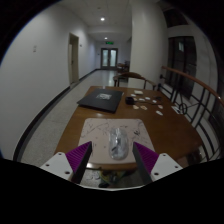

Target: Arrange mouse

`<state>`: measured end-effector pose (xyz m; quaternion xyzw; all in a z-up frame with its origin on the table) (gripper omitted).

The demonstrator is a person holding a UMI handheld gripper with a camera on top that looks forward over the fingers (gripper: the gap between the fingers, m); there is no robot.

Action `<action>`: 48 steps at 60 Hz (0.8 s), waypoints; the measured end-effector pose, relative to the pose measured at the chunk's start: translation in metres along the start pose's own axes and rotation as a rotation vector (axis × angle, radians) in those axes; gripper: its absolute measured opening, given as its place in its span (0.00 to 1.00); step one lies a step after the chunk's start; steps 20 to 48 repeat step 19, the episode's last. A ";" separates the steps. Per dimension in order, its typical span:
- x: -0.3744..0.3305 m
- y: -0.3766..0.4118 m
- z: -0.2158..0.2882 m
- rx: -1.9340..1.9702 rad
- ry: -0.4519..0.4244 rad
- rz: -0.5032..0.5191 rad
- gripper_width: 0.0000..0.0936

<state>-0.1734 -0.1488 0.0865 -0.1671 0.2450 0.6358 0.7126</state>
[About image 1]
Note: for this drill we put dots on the black closed laptop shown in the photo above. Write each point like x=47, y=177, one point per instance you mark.
x=100, y=100

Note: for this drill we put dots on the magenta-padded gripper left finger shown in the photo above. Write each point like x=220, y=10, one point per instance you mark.
x=56, y=164

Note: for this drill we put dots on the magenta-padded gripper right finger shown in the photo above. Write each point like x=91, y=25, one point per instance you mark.
x=164, y=165

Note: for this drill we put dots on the black key bunch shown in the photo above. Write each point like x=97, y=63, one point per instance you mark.
x=157, y=98

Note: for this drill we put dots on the black railing with wooden handrail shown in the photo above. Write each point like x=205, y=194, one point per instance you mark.
x=193, y=80

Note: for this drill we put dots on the round ceiling light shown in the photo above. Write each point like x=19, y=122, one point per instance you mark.
x=105, y=38
x=102, y=19

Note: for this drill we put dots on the red and white sticker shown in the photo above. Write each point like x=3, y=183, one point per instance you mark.
x=160, y=106

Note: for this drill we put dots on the transparent computer mouse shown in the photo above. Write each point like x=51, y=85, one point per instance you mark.
x=118, y=143

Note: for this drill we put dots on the white side door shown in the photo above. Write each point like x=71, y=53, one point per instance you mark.
x=74, y=60

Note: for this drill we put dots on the green exit sign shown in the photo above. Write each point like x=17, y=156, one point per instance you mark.
x=109, y=42

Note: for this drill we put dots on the dark framed window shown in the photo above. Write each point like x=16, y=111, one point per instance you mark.
x=181, y=66

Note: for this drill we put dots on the small white box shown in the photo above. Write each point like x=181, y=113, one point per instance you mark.
x=138, y=92

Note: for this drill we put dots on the orange and white sticker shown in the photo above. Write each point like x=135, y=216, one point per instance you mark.
x=143, y=107

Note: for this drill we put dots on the small black box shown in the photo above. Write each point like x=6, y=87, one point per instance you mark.
x=130, y=100

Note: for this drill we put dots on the beige sticker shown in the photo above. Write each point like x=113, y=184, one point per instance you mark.
x=135, y=107

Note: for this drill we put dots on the wooden armchair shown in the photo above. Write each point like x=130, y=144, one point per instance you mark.
x=133, y=76

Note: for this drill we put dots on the glass double door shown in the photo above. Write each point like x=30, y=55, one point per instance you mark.
x=109, y=58

